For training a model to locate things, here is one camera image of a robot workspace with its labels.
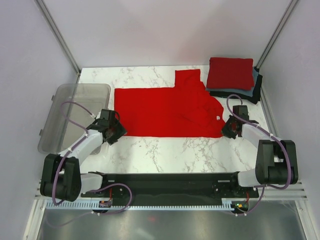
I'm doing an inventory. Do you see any bright red t-shirt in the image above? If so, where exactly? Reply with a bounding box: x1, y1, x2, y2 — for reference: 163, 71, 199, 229
114, 69, 225, 138

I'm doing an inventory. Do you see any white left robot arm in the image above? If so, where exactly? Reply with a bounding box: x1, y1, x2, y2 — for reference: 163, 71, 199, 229
40, 119, 127, 206

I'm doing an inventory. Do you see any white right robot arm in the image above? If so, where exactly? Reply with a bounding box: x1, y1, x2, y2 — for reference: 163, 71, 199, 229
221, 115, 299, 197

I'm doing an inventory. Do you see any folded grey-blue t-shirt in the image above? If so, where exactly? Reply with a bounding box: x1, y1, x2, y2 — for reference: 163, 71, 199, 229
205, 68, 260, 98

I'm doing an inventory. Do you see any clear grey plastic bin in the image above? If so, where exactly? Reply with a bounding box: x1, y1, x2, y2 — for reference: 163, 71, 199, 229
37, 83, 111, 154

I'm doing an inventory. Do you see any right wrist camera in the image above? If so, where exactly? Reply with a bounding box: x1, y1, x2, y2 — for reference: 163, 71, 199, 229
232, 105, 250, 121

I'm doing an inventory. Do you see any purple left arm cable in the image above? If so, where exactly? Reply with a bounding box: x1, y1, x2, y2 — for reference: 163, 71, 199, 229
51, 101, 97, 206

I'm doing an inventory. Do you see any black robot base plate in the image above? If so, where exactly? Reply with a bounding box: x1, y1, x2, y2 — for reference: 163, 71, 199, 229
81, 172, 259, 206

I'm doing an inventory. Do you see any white slotted cable duct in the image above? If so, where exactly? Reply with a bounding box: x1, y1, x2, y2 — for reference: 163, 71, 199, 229
45, 199, 234, 211

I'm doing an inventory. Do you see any right aluminium frame post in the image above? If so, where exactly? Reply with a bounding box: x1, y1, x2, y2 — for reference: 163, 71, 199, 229
255, 0, 300, 69

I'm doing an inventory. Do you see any aluminium frame post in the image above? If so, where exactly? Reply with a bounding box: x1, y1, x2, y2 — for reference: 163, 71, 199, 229
255, 0, 300, 69
34, 0, 81, 77

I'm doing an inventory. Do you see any left aluminium frame post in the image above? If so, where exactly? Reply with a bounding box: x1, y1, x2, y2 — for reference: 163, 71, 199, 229
34, 0, 81, 77

